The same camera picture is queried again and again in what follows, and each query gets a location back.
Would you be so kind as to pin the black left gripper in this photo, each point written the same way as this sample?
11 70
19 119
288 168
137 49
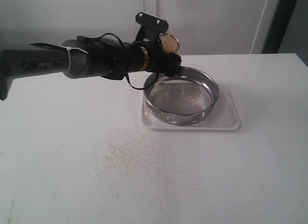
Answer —
150 57

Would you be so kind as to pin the stainless steel cup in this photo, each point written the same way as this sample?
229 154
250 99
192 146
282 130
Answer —
170 42

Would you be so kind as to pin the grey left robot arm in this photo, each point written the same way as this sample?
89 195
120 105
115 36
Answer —
105 56

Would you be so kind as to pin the round steel mesh sieve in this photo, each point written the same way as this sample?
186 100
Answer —
182 100

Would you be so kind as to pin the white cabinet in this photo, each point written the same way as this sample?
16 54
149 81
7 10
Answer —
201 26

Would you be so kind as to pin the white plastic tray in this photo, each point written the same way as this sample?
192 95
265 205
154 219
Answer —
224 117

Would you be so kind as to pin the white zip tie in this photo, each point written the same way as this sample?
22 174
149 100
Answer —
76 56

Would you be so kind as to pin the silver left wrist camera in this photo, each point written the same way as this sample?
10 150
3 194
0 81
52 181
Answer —
150 27

